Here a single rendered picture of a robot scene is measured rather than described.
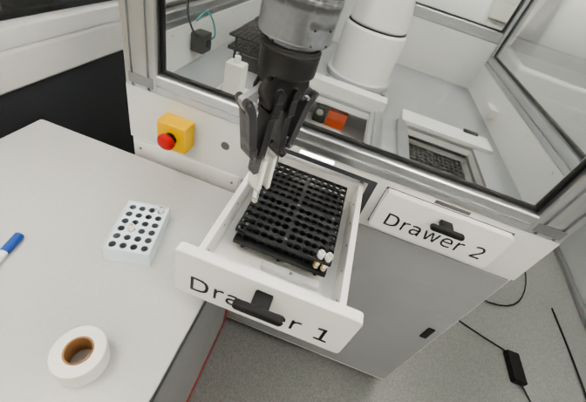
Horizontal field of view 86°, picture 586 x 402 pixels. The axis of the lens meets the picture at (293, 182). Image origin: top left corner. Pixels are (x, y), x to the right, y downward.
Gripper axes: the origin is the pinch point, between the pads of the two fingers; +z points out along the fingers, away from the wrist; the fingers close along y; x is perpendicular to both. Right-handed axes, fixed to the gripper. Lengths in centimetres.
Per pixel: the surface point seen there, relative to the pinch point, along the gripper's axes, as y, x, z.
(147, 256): -16.0, 7.2, 21.8
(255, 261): -1.5, -5.5, 17.4
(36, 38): -18, 76, 9
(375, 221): 29.7, -10.6, 17.3
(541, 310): 168, -75, 100
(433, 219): 35.8, -19.4, 10.6
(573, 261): 222, -74, 91
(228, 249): -4.4, -1.1, 17.4
